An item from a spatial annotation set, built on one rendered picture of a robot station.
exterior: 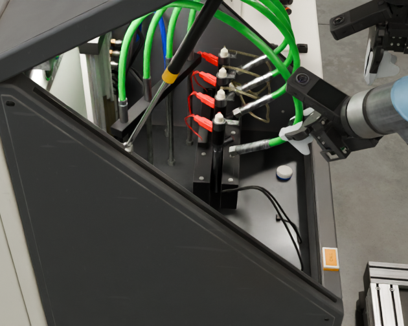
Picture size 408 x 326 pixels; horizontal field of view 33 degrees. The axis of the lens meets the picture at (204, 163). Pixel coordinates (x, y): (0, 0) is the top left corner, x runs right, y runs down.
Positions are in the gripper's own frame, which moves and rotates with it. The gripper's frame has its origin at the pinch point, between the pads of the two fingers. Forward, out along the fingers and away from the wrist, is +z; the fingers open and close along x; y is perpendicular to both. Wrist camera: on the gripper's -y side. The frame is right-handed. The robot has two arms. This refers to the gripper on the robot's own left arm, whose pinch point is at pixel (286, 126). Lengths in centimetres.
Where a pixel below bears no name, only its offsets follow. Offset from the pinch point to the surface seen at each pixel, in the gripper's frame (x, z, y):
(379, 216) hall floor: 75, 112, 89
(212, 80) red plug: 12.1, 31.9, -10.6
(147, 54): -0.2, 23.8, -25.4
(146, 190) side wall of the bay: -29.6, -3.7, -11.3
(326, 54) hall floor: 156, 179, 46
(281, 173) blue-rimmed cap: 14.1, 39.1, 19.4
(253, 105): 10.2, 21.6, -2.1
